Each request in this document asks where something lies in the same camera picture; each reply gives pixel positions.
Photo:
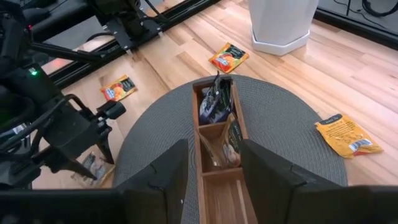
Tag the wooden tea box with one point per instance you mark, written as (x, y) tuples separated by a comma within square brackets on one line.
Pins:
[(224, 199)]

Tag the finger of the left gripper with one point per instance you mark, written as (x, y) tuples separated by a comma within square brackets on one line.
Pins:
[(68, 164), (106, 146)]

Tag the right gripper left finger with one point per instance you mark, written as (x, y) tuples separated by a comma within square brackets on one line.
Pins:
[(140, 205)]

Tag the orange tea packet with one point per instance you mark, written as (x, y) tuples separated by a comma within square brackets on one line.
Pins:
[(118, 88), (228, 57)]

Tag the yellow tea packet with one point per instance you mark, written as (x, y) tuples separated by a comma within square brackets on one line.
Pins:
[(348, 135)]

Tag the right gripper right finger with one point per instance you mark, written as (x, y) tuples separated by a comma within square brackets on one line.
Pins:
[(295, 202)]

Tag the beige tea packet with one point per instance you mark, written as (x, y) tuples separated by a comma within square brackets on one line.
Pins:
[(96, 172), (234, 140)]

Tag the dark blue tea packet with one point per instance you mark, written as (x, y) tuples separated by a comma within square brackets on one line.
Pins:
[(225, 93), (211, 109)]

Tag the round grey woven placemat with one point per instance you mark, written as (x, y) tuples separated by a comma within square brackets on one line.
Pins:
[(280, 124)]

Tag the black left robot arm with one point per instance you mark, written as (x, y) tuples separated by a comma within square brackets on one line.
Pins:
[(34, 84)]

